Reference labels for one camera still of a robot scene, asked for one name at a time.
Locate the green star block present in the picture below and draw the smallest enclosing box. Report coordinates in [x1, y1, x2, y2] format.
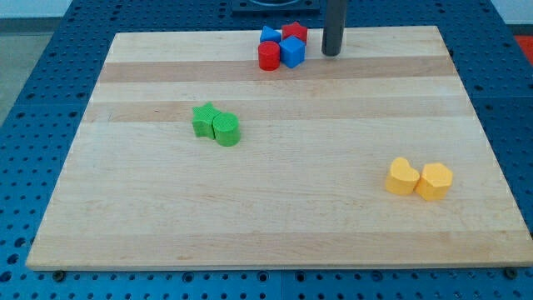
[192, 102, 222, 139]

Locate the green cylinder block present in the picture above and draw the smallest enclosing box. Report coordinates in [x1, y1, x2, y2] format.
[212, 112, 241, 147]

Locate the yellow heart block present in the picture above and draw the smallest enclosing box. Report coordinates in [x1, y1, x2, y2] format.
[385, 157, 420, 196]

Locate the blue cube block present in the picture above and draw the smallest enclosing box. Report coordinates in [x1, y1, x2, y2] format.
[279, 36, 306, 68]

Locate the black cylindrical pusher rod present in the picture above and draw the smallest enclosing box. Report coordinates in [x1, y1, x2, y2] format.
[321, 0, 348, 57]

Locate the light wooden board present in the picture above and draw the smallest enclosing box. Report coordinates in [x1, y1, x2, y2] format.
[27, 26, 532, 271]

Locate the red cylinder block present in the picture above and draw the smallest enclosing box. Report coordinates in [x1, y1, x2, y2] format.
[257, 41, 281, 71]

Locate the yellow hexagon block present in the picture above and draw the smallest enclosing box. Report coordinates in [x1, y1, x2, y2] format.
[415, 162, 453, 201]

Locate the blue triangle block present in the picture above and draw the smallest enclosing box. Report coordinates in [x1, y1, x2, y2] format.
[260, 26, 282, 43]

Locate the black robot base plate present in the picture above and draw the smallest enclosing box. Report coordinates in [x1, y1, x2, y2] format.
[231, 0, 321, 17]

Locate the red star block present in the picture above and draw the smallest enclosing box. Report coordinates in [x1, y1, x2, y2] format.
[281, 22, 308, 44]

